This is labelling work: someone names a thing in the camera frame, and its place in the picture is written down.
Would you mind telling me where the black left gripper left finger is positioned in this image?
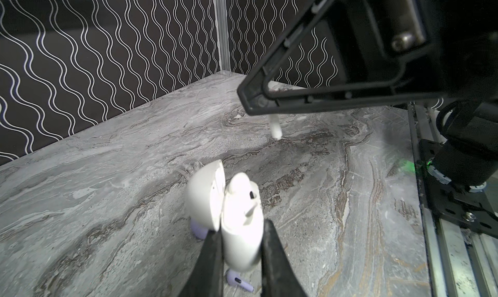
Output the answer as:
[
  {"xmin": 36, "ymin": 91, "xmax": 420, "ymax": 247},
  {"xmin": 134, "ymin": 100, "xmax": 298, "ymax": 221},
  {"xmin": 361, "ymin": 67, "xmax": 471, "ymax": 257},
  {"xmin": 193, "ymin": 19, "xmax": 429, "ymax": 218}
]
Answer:
[{"xmin": 178, "ymin": 232, "xmax": 224, "ymax": 297}]

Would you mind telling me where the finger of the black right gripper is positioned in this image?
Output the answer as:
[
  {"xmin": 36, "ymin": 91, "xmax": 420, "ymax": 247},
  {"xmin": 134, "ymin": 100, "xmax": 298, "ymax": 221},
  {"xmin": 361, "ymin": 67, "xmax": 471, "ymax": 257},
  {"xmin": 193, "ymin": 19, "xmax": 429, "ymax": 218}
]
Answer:
[{"xmin": 237, "ymin": 0, "xmax": 444, "ymax": 115}]

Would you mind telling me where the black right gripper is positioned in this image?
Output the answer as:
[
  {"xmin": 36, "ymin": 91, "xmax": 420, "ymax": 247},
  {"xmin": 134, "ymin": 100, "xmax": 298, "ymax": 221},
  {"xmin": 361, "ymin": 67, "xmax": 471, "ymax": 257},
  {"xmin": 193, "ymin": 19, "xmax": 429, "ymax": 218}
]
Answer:
[{"xmin": 322, "ymin": 0, "xmax": 497, "ymax": 102}]

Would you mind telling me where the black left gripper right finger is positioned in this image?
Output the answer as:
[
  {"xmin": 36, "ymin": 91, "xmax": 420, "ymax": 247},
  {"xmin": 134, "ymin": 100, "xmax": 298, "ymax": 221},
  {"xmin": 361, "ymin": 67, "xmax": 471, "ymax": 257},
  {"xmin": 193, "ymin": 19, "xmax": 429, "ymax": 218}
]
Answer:
[{"xmin": 261, "ymin": 219, "xmax": 307, "ymax": 297}]

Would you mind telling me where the purple earbud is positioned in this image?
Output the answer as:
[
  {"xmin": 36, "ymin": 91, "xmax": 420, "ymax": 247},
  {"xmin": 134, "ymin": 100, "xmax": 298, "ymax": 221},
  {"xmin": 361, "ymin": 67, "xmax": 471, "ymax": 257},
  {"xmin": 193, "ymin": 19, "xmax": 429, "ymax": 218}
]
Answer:
[{"xmin": 226, "ymin": 269, "xmax": 254, "ymax": 293}]

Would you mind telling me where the purple earbud charging case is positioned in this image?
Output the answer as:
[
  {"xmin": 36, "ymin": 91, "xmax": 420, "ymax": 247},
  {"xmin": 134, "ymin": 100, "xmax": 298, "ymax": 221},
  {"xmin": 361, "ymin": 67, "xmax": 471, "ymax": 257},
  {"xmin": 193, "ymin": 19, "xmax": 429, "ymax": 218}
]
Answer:
[{"xmin": 190, "ymin": 219, "xmax": 209, "ymax": 240}]

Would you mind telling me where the white earbud charging case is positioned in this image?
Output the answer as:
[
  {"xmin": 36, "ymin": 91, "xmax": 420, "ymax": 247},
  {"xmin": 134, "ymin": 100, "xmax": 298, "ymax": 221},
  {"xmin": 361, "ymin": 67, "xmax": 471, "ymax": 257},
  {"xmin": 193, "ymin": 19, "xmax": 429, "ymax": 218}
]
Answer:
[{"xmin": 185, "ymin": 160, "xmax": 264, "ymax": 272}]

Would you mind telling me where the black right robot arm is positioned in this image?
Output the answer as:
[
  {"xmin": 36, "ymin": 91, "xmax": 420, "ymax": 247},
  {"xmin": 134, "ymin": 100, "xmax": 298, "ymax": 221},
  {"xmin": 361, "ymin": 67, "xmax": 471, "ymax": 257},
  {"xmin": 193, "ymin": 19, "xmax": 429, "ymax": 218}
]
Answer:
[{"xmin": 237, "ymin": 0, "xmax": 497, "ymax": 186}]

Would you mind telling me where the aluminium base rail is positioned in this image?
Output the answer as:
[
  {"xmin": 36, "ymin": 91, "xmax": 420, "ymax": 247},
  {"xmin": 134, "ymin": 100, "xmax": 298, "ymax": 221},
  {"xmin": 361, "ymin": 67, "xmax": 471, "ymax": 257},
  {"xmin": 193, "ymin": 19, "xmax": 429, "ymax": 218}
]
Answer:
[{"xmin": 407, "ymin": 101, "xmax": 497, "ymax": 296}]

